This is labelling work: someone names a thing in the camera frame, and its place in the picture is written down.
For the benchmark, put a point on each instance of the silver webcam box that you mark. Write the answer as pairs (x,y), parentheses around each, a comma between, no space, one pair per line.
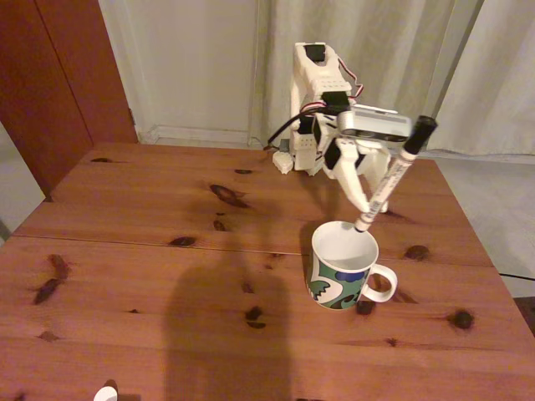
(376,123)

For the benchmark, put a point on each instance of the white base clamp block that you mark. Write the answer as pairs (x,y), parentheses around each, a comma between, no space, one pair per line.
(283,163)

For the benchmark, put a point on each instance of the brown wooden door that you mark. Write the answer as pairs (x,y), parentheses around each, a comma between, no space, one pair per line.
(54,83)

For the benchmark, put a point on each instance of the white curtain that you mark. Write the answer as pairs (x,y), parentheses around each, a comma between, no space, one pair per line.
(497,83)
(384,54)

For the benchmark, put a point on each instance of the white marker with black cap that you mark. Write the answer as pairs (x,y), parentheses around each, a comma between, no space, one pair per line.
(390,179)

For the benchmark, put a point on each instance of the small white round object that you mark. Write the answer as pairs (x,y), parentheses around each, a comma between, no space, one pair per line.
(104,394)

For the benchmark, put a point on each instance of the white mug with green pattern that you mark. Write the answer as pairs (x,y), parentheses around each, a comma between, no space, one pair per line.
(344,259)

